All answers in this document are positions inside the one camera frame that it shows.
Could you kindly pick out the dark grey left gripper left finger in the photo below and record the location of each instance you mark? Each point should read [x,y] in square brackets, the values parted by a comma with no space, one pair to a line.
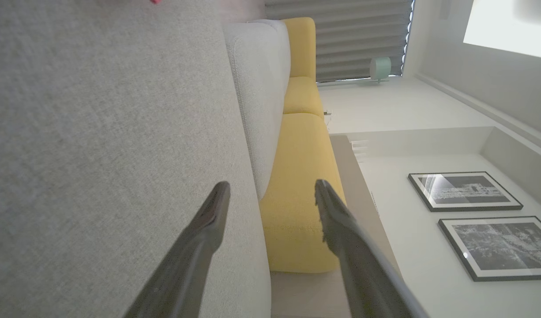
[195,256]

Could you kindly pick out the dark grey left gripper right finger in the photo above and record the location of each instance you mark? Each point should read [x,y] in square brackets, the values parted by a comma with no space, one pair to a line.
[358,265]

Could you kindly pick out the sofa yellow back grey seats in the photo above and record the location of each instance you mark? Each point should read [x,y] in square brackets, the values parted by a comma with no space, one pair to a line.
[297,185]

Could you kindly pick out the black framed monochrome picture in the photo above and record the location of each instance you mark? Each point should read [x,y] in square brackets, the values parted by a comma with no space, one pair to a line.
[500,247]
[464,191]

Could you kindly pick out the large grey fabric ottoman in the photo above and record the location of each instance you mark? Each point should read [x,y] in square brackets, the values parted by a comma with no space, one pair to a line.
[98,154]

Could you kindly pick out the mint green round lamp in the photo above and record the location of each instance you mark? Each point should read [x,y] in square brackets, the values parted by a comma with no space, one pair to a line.
[380,68]

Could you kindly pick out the grey pleated curtain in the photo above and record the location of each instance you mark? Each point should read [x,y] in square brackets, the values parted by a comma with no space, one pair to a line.
[354,39]

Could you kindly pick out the white ceiling light panel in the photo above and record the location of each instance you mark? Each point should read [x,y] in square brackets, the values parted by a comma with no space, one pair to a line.
[509,24]

